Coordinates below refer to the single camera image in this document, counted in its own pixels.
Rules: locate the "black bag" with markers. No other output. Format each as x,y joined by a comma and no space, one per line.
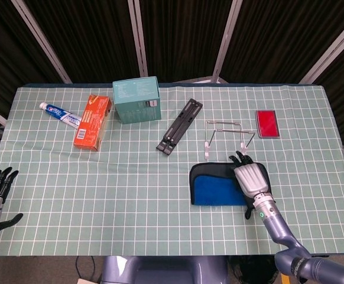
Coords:
249,269

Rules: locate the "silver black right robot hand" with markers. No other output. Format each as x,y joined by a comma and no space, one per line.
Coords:
251,177

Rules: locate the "white blue toothpaste tube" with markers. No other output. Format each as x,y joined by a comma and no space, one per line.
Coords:
58,113

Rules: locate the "red pad in grey case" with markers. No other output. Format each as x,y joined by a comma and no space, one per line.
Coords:
267,124

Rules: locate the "blue cloth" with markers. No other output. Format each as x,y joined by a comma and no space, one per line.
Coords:
213,189

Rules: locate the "orange cardboard box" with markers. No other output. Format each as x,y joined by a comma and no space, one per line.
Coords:
92,124

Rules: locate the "black folding stand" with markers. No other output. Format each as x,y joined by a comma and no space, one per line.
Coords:
179,127

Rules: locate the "yellow strip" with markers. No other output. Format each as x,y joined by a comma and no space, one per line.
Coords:
283,279

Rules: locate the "teal Philips box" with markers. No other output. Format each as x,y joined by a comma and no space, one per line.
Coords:
136,100

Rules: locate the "blue-grey robot torso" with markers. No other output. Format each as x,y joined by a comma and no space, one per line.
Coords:
160,272

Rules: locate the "green checked tablecloth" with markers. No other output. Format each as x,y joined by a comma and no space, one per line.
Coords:
130,192

